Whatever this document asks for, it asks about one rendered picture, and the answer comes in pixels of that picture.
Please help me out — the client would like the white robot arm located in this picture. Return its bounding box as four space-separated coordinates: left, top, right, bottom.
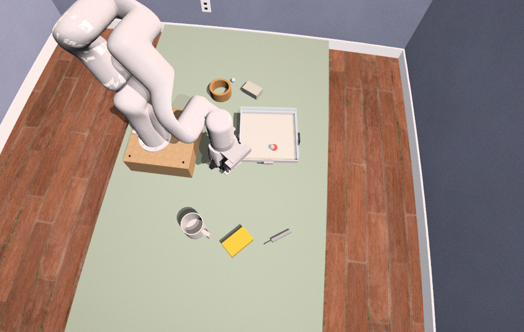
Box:
52 0 251 171

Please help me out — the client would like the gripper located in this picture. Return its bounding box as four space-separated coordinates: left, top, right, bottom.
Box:
208 135 241 171

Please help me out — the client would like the white mug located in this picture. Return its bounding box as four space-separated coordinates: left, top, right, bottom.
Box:
181 213 212 239

